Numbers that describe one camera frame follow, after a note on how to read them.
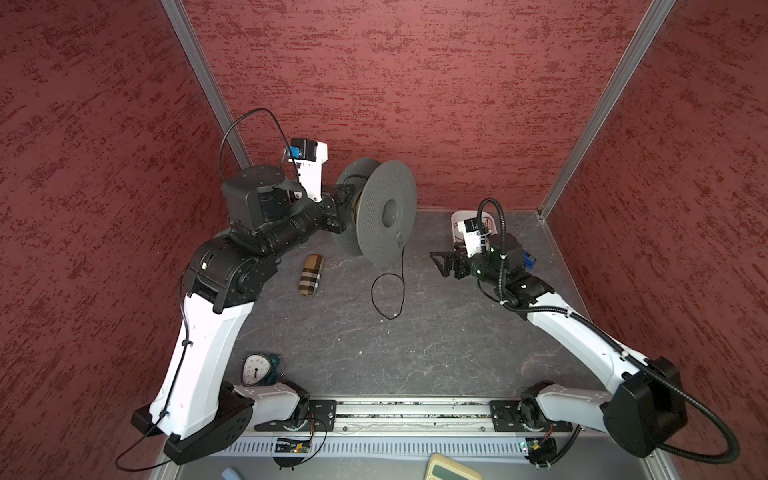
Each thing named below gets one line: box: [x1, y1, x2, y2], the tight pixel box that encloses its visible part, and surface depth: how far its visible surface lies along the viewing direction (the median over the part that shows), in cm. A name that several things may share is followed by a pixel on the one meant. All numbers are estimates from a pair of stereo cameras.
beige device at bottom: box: [424, 453, 483, 480], surface depth 67 cm
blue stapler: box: [523, 251, 537, 269], surface depth 105 cm
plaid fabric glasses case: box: [298, 253, 324, 297], surface depth 99 cm
